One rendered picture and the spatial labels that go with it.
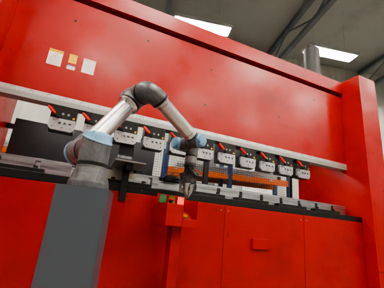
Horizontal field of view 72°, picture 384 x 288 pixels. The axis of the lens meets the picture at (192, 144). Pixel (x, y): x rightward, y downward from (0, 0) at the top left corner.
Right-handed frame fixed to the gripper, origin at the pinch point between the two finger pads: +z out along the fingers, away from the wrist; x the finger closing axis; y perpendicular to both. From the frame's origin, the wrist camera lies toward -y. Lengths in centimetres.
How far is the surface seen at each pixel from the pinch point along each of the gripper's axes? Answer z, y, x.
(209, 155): -33, 27, -30
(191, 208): 7.2, 1.2, -4.3
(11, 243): 35, 25, 83
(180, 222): 14.6, -6.7, 5.9
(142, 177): -8.6, 32.9, 18.7
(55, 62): -74, 47, 86
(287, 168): -36, 17, -106
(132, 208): 11.9, 19.9, 25.9
